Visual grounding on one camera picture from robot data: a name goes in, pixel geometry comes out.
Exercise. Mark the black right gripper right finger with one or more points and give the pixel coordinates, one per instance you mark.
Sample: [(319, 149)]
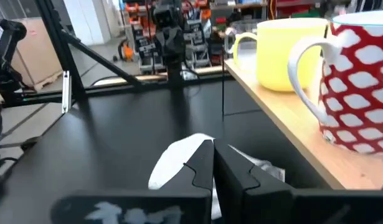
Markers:
[(234, 174)]

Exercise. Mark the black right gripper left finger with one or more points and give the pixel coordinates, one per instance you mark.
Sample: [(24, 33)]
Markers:
[(197, 174)]

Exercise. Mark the yellow mug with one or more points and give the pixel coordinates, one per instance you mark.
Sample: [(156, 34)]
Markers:
[(287, 53)]

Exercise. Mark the red white patterned mug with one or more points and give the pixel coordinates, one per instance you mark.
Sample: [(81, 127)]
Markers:
[(359, 93)]

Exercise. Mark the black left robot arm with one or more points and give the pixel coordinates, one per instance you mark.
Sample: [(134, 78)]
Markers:
[(174, 71)]

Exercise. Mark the white waffle cloth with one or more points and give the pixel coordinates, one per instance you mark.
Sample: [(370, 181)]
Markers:
[(175, 161)]

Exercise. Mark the storage rack with bins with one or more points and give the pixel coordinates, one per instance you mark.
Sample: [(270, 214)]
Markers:
[(197, 37)]

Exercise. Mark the wooden table side board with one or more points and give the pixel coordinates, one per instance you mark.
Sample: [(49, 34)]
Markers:
[(154, 77)]

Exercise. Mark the orange black vacuum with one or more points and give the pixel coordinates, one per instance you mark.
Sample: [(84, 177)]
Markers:
[(126, 51)]

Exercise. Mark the silver metal bar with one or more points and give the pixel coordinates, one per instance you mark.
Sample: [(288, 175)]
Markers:
[(65, 91)]

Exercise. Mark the large cardboard box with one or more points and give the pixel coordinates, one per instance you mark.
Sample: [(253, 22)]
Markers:
[(38, 53)]

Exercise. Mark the wooden shelf with black frame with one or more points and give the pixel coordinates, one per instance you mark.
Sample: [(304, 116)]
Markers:
[(303, 130)]

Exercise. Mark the black aluminium rig frame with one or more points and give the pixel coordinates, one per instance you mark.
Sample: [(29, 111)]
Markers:
[(58, 46)]

